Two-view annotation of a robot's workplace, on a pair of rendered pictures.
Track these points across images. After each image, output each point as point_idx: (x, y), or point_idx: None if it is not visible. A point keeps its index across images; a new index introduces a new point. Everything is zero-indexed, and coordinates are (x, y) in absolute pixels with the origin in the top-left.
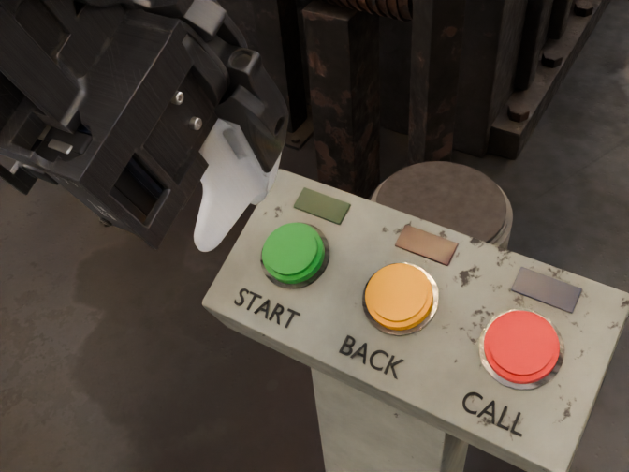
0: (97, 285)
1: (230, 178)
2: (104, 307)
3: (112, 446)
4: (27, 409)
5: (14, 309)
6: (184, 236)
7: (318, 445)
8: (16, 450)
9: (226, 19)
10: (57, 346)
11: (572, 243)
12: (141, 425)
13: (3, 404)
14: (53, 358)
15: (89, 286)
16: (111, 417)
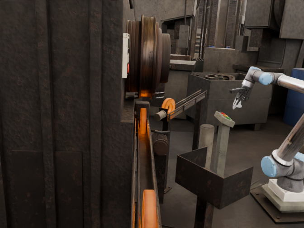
0: (217, 225)
1: None
2: (220, 220)
3: (236, 206)
4: (246, 218)
5: None
6: (192, 218)
7: None
8: (252, 216)
9: (237, 93)
10: (234, 222)
11: None
12: (230, 204)
13: (250, 222)
14: (236, 221)
15: (219, 225)
16: (233, 208)
